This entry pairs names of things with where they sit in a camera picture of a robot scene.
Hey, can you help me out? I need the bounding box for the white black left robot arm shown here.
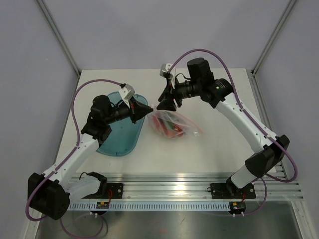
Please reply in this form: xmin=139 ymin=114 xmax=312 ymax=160
xmin=25 ymin=95 xmax=153 ymax=221

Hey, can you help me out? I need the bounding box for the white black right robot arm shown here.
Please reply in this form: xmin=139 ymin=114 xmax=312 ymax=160
xmin=157 ymin=57 xmax=290 ymax=198

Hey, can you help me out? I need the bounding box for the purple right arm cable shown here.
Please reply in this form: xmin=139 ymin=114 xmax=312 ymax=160
xmin=164 ymin=48 xmax=299 ymax=217

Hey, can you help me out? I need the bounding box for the white slotted cable duct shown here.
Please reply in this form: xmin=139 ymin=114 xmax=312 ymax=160
xmin=68 ymin=201 xmax=230 ymax=212

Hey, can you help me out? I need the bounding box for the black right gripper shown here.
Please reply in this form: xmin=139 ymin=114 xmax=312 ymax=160
xmin=157 ymin=77 xmax=201 ymax=112

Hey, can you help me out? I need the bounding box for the red strawberry bunch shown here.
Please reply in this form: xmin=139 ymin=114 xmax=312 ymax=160
xmin=151 ymin=115 xmax=186 ymax=138

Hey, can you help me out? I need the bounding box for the left aluminium frame post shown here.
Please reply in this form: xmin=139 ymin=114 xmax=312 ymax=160
xmin=34 ymin=0 xmax=82 ymax=79

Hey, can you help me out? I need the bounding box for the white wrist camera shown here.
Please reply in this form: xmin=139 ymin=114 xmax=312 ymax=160
xmin=159 ymin=63 xmax=175 ymax=88
xmin=118 ymin=84 xmax=135 ymax=107

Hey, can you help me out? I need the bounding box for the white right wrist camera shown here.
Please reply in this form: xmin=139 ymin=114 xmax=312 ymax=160
xmin=159 ymin=63 xmax=175 ymax=88

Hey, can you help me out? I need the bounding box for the clear pink zip top bag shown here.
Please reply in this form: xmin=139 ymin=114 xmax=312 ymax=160
xmin=147 ymin=108 xmax=203 ymax=139

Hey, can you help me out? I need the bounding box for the blue transparent plastic tray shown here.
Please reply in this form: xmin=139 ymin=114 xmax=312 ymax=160
xmin=90 ymin=92 xmax=148 ymax=157

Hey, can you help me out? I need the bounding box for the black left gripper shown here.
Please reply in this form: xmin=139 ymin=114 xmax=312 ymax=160
xmin=105 ymin=97 xmax=154 ymax=125

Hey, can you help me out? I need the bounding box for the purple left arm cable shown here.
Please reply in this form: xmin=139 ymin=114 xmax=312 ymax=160
xmin=25 ymin=79 xmax=125 ymax=236

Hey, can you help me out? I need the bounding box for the aluminium mounting rail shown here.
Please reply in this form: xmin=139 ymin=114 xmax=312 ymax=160
xmin=103 ymin=173 xmax=304 ymax=201

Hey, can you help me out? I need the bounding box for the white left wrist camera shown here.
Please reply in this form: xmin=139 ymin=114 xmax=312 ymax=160
xmin=118 ymin=84 xmax=135 ymax=107

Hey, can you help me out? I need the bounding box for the aluminium frame post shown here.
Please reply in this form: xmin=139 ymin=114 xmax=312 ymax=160
xmin=34 ymin=0 xmax=82 ymax=79
xmin=251 ymin=0 xmax=299 ymax=77

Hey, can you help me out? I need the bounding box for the right aluminium frame post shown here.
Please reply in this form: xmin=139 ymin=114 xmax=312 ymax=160
xmin=251 ymin=0 xmax=299 ymax=77

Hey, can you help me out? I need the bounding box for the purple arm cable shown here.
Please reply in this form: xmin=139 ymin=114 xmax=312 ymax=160
xmin=164 ymin=48 xmax=299 ymax=217
xmin=25 ymin=79 xmax=125 ymax=236

